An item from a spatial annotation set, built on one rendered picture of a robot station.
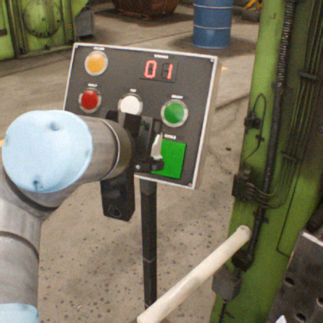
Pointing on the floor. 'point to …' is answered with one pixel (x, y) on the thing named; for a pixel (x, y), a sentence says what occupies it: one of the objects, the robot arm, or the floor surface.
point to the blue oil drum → (212, 24)
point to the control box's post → (149, 237)
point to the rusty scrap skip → (148, 8)
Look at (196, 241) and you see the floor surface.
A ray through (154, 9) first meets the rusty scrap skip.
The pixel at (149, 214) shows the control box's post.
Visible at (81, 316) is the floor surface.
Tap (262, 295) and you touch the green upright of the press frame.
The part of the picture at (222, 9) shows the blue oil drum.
